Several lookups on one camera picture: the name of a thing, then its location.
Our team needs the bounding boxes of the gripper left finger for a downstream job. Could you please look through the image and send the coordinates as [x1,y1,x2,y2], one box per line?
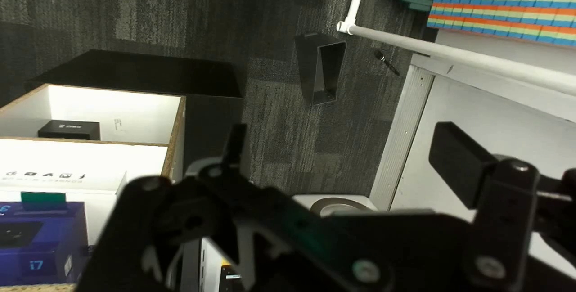
[76,124,388,292]

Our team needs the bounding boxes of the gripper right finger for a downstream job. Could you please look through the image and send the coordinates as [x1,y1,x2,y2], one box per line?
[428,121,576,292]

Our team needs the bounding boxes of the white wooden shelf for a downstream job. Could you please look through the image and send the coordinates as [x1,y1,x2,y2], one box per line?
[0,83,187,292]

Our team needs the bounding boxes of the white board with metal edge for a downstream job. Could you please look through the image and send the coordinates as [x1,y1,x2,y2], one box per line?
[369,29,576,265]

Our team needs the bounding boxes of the white box with icons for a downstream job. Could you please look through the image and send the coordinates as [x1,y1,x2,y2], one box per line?
[0,166,129,193]

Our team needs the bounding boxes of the blue printed box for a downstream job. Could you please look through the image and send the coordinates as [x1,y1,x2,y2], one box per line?
[0,201,89,286]

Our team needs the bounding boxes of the small black box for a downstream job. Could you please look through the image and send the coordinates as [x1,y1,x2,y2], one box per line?
[38,120,101,141]

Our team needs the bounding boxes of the small black pen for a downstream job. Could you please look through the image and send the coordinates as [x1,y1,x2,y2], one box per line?
[373,51,401,77]

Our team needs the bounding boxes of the white pipe frame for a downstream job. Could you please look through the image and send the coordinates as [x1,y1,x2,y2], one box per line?
[336,0,576,95]

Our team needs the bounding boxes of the black metal bracket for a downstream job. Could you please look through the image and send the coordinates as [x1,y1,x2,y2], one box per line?
[295,33,347,106]

